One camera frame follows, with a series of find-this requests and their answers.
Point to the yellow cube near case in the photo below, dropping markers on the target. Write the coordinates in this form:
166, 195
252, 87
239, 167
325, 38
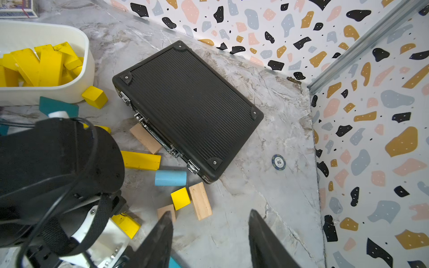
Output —
95, 97

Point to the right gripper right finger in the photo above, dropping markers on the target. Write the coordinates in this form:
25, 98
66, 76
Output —
265, 248

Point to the yellow cube by cylinder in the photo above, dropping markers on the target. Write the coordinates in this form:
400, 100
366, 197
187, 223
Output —
180, 198

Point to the long teal block centre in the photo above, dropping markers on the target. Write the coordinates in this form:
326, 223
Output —
173, 264

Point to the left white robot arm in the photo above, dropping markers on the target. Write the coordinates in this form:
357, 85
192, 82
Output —
60, 187

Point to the tan wood block by case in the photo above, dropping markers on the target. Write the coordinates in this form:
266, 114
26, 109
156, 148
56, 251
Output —
146, 139

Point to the teal wedge block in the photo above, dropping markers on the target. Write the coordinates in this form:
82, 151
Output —
47, 106

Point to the light blue cylinder block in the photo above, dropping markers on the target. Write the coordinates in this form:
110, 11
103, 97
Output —
170, 178

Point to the black hard case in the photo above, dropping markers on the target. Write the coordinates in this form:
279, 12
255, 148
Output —
189, 108

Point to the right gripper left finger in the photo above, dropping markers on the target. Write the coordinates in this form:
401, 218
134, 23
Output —
155, 251

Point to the white plastic bin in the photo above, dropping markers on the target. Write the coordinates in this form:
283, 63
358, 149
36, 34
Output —
44, 60

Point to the small playing card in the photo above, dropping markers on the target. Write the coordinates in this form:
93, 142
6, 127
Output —
19, 9

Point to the round poker chip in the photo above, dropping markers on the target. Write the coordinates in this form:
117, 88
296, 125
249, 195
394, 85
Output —
278, 162

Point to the yellow block pile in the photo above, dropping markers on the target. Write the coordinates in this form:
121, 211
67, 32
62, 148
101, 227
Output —
128, 225

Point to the long yellow block right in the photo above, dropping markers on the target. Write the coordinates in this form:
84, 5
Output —
140, 161

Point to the light wood block right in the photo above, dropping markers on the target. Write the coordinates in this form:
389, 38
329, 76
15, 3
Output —
200, 201

